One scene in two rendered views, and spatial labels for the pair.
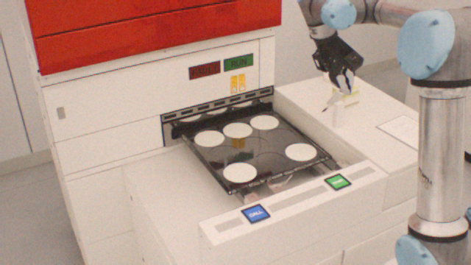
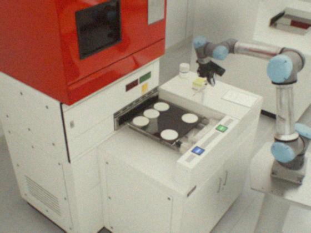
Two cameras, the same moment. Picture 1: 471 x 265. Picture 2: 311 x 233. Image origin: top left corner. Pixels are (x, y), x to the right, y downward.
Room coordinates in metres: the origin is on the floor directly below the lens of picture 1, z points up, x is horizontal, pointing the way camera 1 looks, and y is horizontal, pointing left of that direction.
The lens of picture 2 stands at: (-0.34, 0.82, 2.20)
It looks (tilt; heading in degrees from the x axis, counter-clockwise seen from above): 35 degrees down; 334
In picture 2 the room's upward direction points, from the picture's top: 1 degrees clockwise
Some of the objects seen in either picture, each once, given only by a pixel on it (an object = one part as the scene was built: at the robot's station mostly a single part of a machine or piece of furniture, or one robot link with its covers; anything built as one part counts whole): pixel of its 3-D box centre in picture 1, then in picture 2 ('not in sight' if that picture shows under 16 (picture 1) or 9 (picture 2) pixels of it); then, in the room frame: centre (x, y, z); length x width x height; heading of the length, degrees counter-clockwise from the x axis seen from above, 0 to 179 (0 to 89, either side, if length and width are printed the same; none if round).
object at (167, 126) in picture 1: (220, 119); (138, 109); (1.49, 0.06, 0.89); 0.44 x 0.02 x 0.10; 117
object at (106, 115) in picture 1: (170, 99); (117, 104); (1.43, 0.22, 1.02); 0.82 x 0.03 x 0.40; 117
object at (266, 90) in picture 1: (219, 103); (137, 101); (1.50, 0.06, 0.96); 0.44 x 0.01 x 0.02; 117
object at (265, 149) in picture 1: (253, 145); (165, 120); (1.31, -0.05, 0.90); 0.34 x 0.34 x 0.01; 27
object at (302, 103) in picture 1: (361, 129); (209, 100); (1.41, -0.44, 0.89); 0.62 x 0.35 x 0.14; 27
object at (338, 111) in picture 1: (335, 105); (202, 91); (1.33, -0.32, 1.03); 0.06 x 0.04 x 0.13; 27
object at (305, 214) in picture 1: (298, 217); (209, 148); (0.96, -0.16, 0.89); 0.55 x 0.09 x 0.14; 117
